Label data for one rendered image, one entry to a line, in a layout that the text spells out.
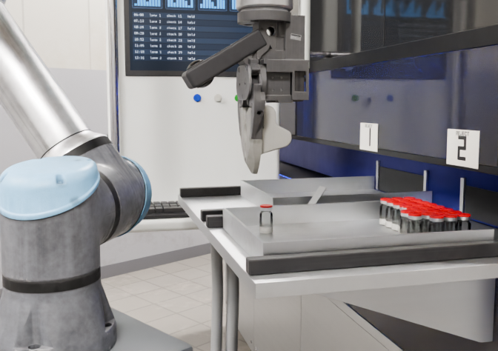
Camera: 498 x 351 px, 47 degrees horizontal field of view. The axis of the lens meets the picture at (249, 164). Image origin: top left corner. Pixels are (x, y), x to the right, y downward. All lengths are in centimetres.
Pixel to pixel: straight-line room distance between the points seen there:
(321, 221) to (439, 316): 26
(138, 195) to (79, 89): 276
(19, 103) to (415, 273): 59
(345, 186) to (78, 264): 85
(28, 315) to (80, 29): 300
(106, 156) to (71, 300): 22
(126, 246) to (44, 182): 316
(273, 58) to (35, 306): 42
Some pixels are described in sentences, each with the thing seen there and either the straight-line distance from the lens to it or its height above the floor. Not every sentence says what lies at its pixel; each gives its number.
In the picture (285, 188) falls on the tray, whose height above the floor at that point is 89.
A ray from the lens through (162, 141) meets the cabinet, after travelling 166.
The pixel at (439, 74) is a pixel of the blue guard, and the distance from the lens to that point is 107.
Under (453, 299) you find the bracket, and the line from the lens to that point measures 93.
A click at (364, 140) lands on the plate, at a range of 131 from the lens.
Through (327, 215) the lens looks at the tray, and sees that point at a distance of 104.
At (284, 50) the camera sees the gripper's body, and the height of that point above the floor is 116.
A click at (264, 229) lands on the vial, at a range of 94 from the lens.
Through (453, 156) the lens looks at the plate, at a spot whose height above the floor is 100.
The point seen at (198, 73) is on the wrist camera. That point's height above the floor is 113.
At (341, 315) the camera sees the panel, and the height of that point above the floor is 56.
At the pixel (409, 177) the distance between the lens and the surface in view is 131.
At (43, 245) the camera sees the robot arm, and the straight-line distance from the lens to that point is 70.
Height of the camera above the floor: 109
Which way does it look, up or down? 6 degrees down
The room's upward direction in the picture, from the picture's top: straight up
